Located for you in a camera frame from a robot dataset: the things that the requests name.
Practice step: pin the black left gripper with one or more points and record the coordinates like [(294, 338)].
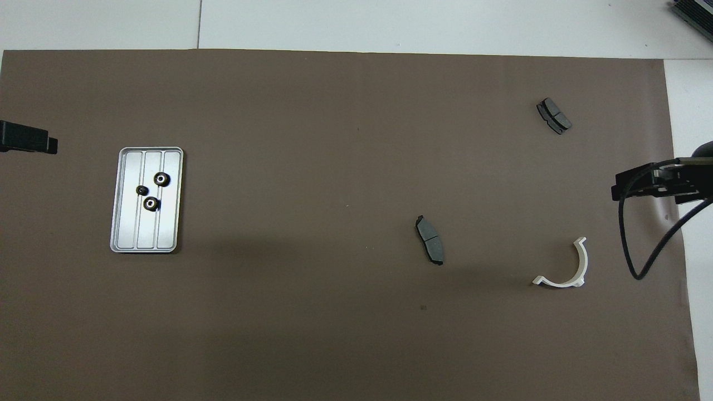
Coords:
[(12, 136)]

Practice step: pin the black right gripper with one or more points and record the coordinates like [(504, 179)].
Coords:
[(688, 175)]

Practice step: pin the small black gear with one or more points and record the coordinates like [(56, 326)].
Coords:
[(142, 190)]

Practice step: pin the black bearing gear silver hub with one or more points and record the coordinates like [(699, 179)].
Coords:
[(151, 204), (161, 179)]

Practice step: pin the silver metal tray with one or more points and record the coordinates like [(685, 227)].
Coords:
[(129, 223)]

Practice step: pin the short grey brake pad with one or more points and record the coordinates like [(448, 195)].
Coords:
[(554, 115)]

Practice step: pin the grey ribbed metal device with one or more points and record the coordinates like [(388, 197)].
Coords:
[(696, 14)]

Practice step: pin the long grey brake pad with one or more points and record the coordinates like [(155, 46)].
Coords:
[(429, 239)]

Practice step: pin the brown paper table mat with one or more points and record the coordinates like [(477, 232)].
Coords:
[(334, 139)]

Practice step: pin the white curved plastic bracket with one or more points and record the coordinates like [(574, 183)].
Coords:
[(583, 262)]

